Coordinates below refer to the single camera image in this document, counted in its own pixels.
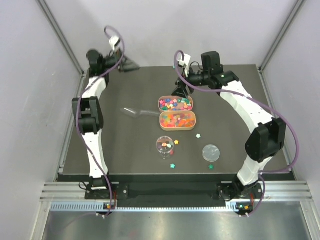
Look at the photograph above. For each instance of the aluminium corner post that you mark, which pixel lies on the aluminium corner post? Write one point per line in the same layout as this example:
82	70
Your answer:
59	34
298	5

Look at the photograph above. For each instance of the right aluminium corner post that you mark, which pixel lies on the right aluminium corner post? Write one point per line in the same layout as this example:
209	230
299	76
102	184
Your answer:
298	5

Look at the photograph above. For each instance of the clear plastic scoop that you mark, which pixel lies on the clear plastic scoop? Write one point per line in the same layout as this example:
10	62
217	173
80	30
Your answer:
135	113

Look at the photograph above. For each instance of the left aluminium corner post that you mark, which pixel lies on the left aluminium corner post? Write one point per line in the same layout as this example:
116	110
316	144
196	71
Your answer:
59	34

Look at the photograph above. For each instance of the aluminium front frame rail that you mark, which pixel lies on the aluminium front frame rail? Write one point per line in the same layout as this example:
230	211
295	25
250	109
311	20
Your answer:
275	191

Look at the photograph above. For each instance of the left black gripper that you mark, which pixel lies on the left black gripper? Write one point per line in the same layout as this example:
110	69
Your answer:
120	62

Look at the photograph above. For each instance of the white slotted cable duct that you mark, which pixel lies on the white slotted cable duct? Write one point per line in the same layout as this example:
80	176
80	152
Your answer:
104	207

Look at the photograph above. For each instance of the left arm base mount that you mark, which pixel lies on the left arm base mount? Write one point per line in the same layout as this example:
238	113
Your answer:
105	191

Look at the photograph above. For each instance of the clear round jar lid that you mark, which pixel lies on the clear round jar lid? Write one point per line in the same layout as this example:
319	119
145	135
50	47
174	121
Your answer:
211	153

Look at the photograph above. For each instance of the tan tray translucent star candies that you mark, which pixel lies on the tan tray translucent star candies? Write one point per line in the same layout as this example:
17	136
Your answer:
177	120

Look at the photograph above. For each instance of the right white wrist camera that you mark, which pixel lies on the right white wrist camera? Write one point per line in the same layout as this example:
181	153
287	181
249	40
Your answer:
185	62

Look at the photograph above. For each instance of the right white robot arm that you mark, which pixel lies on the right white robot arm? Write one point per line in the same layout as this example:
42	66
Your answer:
267	133

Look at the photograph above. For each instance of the pink tray opaque star candies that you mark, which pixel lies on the pink tray opaque star candies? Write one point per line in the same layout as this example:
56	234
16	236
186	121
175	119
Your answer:
175	103

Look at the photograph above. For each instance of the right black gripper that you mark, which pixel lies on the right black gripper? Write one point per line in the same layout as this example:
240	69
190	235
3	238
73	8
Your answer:
180	91

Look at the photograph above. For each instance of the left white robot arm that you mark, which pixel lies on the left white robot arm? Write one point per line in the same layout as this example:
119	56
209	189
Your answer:
88	116

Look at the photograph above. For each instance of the clear plastic jar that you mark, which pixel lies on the clear plastic jar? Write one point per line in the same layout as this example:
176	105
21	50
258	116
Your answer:
165	147

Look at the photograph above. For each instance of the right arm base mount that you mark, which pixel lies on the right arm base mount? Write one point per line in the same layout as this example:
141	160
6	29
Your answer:
229	191

